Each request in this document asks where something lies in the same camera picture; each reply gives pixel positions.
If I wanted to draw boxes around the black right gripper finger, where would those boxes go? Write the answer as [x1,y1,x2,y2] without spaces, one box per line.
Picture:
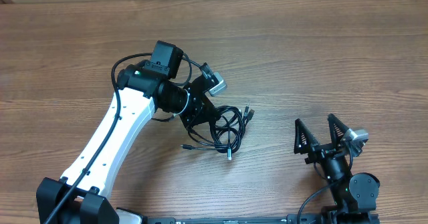
[327,114,350,144]
[294,118,320,154]

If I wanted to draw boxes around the black USB cables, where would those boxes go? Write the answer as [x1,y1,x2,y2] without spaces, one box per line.
[181,99,255,161]

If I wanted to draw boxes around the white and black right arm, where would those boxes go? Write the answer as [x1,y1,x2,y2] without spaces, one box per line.
[287,114,381,224]

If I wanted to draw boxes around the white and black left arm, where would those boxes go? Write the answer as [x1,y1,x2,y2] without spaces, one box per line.
[36,41,227,223]

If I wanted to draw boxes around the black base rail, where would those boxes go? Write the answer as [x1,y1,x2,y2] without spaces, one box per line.
[145,213,381,224]

